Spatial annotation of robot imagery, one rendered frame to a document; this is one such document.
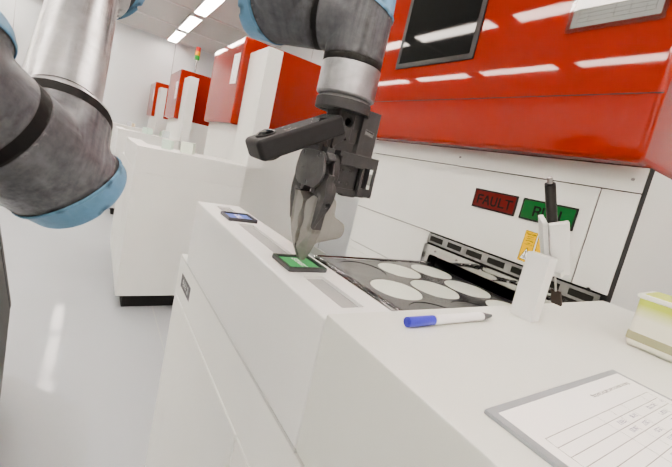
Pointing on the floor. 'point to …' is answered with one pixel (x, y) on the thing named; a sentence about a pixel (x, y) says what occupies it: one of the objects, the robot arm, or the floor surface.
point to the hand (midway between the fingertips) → (297, 249)
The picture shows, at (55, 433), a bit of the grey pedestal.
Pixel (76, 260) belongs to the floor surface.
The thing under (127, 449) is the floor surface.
